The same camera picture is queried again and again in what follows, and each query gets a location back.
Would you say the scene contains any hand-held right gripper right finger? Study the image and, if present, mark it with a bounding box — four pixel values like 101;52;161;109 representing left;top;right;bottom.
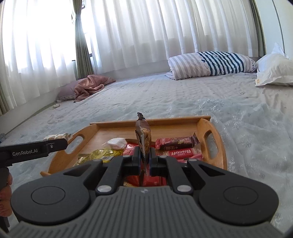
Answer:
149;146;259;196

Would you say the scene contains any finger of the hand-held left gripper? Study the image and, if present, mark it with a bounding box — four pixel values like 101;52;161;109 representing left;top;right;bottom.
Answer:
46;138;69;152

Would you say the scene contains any red biscuit packet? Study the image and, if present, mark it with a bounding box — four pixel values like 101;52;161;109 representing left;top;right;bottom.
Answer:
168;146;204;161
122;142;139;157

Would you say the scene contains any giraffe pattern candy packet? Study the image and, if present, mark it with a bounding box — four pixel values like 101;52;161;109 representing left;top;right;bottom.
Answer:
43;133;72;143

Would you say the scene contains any person's left hand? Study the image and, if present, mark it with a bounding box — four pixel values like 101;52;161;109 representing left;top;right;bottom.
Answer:
0;173;13;217

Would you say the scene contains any brown cookie snack packet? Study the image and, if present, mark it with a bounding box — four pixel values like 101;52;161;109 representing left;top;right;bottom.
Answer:
135;112;152;186

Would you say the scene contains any pale blue snowflake bedspread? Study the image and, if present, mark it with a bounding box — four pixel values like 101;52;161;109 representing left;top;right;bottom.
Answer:
0;72;293;229

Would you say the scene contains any green curtain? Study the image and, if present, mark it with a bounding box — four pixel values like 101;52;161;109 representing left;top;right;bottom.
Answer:
72;0;95;80
249;0;266;57

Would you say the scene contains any large red nut packet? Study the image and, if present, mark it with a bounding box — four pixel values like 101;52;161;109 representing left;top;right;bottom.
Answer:
124;160;168;187

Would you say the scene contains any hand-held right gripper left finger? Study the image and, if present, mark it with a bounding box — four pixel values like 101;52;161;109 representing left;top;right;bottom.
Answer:
30;146;141;196

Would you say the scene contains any white pillow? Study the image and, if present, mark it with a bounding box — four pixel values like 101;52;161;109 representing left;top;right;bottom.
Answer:
255;42;293;87

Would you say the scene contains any purple pillow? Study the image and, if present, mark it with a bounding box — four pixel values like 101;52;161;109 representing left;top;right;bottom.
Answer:
56;79;83;102

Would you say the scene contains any white sheer curtain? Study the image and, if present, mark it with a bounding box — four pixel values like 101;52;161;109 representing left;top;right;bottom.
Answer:
82;0;264;76
0;0;77;108

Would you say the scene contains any red brown chocolate bar packet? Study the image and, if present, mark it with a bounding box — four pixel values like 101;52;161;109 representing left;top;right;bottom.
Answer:
155;133;200;151

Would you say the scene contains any pink cloth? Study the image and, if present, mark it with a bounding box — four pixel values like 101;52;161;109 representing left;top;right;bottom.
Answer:
73;74;116;101

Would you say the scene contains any small white snack packet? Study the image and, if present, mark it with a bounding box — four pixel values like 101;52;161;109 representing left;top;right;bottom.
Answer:
101;137;127;151

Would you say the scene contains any wooden tray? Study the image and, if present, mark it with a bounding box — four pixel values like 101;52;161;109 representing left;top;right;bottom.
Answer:
40;116;228;178

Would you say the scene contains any striped pillow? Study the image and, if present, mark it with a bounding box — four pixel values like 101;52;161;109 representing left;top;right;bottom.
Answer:
165;51;257;80

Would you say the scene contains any white wardrobe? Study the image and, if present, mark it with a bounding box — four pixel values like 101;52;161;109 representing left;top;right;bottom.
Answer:
255;0;293;60

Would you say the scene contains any yellow snack packet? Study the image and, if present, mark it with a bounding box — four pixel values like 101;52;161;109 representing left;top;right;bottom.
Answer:
73;148;124;168

